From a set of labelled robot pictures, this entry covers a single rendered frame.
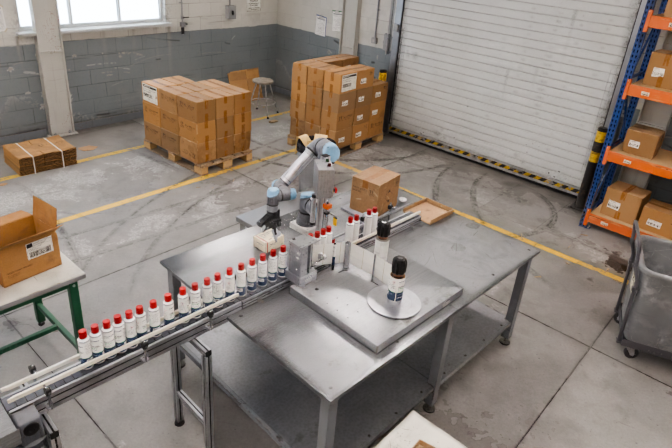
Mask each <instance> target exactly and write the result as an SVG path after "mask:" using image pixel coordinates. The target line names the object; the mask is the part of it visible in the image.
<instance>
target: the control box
mask: <svg viewBox="0 0 672 448"><path fill-rule="evenodd" d="M329 163H331V161H330V160H329ZM327 165H328V163H326V162H325V160H323V159H315V160H314V174H313V189H314V192H315V195H316V198H317V199H327V198H332V197H333V188H334V176H335V170H334V167H333V165H332V163H331V167H327Z"/></svg>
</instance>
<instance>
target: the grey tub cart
mask: <svg viewBox="0 0 672 448"><path fill-rule="evenodd" d="M635 236H636V238H635ZM634 239H635V246H634ZM630 246H631V257H630V258H629V260H628V267H627V270H626V274H625V277H624V280H623V284H622V287H621V291H620V294H619V297H618V301H617V304H616V307H614V312H616V313H615V314H614V320H615V322H616V323H618V324H619V329H620V331H619V334H618V337H616V343H620V344H621V345H622V346H626V348H625V349H624V355H625V356H626V357H627V358H635V357H637V356H638V354H639V352H638V350H639V351H643V352H646V353H649V354H653V355H656V356H659V357H663V358H666V359H670V360H672V241H670V240H666V239H661V238H657V237H653V236H649V235H640V230H639V224H638V221H637V220H634V222H633V228H632V235H631V239H630ZM635 248H636V256H635ZM631 267H632V271H631V274H630V270H631ZM629 274H630V278H629V282H628V285H627V289H626V293H625V296H624V300H623V303H621V300H622V297H623V294H624V290H625V287H626V284H627V280H628V277H629Z"/></svg>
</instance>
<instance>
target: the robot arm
mask: <svg viewBox="0 0 672 448"><path fill-rule="evenodd" d="M325 153H326V154H328V155H330V156H331V157H330V161H331V163H332V165H333V164H335V161H336V160H337V159H338V158H339V156H340V150H339V148H338V146H337V145H336V144H334V143H332V142H331V141H329V140H328V139H326V138H323V137H320V138H317V139H315V140H313V141H312V142H311V143H310V144H309V145H308V146H307V147H306V150H305V151H304V152H303V153H302V155H301V156H300V157H299V158H298V159H297V160H296V161H295V162H294V163H293V164H292V166H291V167H290V168H289V169H288V170H287V171H286V172H285V173H284V174H283V175H282V177H281V178H280V179H279V180H278V179H276V180H274V181H273V182H272V187H270V188H268V191H267V213H266V214H265V215H264V216H263V217H262V218H261V219H260V220H259V221H257V222H256V224H257V226H259V227H261V228H262V233H263V232H265V230H266V229H267V228H270V229H272V231H271V232H272V234H273V237H274V239H275V242H277V237H278V236H280V235H281V232H280V231H278V230H277V228H276V227H277V226H278V227H279V226H281V218H280V209H278V204H279V202H281V201H287V200H293V199H296V196H297V193H296V190H295V189H294V188H290V189H289V188H288V186H289V184H290V183H291V182H292V181H293V180H294V179H295V178H296V177H297V176H298V175H299V174H300V172H301V171H302V170H303V169H304V168H305V167H306V166H307V165H308V164H309V163H310V161H311V160H312V159H313V158H316V157H317V156H318V159H320V157H321V155H322V154H325ZM312 193H315V192H303V193H301V196H300V207H299V214H298V216H297V218H296V224H297V225H299V226H301V227H306V228H310V227H314V226H316V215H315V225H310V215H311V200H312V197H311V196H312ZM279 221H280V224H279Z"/></svg>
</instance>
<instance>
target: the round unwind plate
mask: <svg viewBox="0 0 672 448"><path fill-rule="evenodd" d="M387 291H388V285H383V286H378V287H376V288H374V289H372V290H371V291H370V292H369V293H368V295H367V302H368V304H369V306H370V307H371V308H372V309H373V310H374V311H375V312H377V313H379V314H381V315H383V316H386V317H389V318H397V319H402V318H408V317H411V316H414V315H415V314H417V313H418V312H419V310H420V308H421V301H420V299H419V298H418V296H417V295H416V294H415V293H413V292H412V291H410V290H408V289H406V288H404V290H403V296H402V303H401V304H400V305H391V304H389V303H388V302H387V301H386V298H387Z"/></svg>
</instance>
